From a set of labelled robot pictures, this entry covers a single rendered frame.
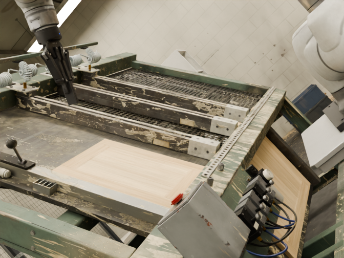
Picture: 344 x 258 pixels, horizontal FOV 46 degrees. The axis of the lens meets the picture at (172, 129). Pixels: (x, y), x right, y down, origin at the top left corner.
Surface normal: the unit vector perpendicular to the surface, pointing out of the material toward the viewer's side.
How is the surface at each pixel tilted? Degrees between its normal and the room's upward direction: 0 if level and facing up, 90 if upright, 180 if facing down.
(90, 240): 54
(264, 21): 90
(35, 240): 90
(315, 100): 90
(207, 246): 90
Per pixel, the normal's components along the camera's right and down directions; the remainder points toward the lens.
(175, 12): -0.25, 0.17
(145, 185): 0.11, -0.93
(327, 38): -0.78, 0.61
